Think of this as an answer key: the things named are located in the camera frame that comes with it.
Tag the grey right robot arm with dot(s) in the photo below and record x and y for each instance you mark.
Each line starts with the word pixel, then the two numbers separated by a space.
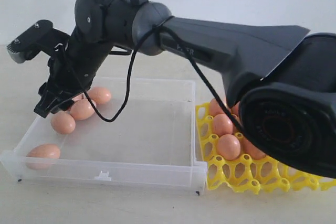
pixel 282 78

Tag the brown egg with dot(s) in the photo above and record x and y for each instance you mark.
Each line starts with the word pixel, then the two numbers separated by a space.
pixel 235 109
pixel 222 125
pixel 235 130
pixel 63 123
pixel 100 95
pixel 214 108
pixel 78 97
pixel 228 146
pixel 252 150
pixel 82 110

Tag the yellow plastic egg rack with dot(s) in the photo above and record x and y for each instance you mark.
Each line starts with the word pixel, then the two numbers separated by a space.
pixel 246 173

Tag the brown egg front left corner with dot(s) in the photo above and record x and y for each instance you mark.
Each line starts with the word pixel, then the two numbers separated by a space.
pixel 48 151

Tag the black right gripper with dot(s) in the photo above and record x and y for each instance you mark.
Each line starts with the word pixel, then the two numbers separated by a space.
pixel 100 25

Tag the clear plastic tray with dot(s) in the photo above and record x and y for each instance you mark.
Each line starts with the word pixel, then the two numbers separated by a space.
pixel 151 144

